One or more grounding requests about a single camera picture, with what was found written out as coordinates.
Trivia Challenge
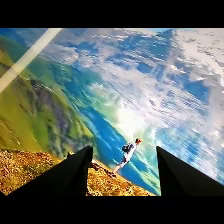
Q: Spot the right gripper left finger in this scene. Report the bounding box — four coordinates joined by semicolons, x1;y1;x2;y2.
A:
7;145;94;197

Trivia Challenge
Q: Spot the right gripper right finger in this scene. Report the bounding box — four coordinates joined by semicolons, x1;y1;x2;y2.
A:
156;145;224;197

